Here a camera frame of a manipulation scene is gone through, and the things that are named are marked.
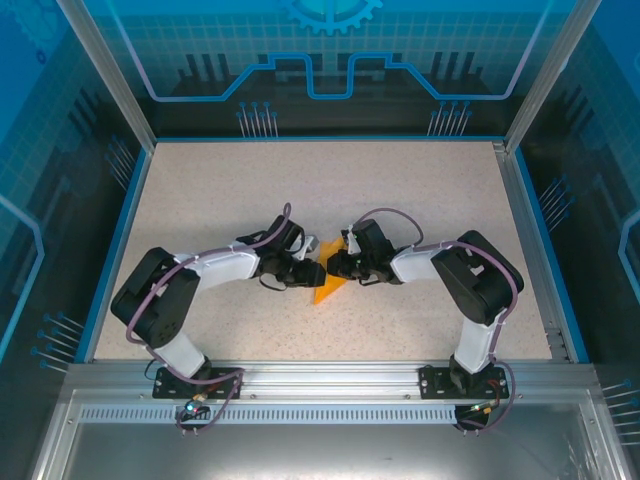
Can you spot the orange square paper sheet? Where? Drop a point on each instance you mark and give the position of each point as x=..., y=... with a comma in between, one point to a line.
x=327, y=291

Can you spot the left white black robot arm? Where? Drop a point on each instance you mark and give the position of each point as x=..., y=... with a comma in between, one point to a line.
x=155, y=300

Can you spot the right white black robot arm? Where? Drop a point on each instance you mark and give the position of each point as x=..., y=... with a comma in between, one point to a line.
x=475, y=285

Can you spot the brushed metal panel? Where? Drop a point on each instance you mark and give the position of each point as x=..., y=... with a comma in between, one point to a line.
x=325, y=455

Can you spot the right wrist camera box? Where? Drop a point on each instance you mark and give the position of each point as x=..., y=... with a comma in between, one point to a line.
x=352, y=241

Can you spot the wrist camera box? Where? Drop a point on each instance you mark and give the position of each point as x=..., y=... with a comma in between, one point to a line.
x=352, y=241
x=311, y=245

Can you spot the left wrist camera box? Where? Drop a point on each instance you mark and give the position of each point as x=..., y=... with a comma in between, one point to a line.
x=311, y=245

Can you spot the aluminium mounting rail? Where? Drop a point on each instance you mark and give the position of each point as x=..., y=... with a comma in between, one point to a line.
x=325, y=380

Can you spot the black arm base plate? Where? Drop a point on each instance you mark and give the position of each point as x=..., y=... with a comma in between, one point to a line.
x=432, y=382
x=167, y=387

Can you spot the aluminium side rail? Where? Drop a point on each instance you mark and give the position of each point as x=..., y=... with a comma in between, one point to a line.
x=516, y=200

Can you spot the aluminium frame post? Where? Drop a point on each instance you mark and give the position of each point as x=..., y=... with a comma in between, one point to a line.
x=547, y=75
x=112, y=75

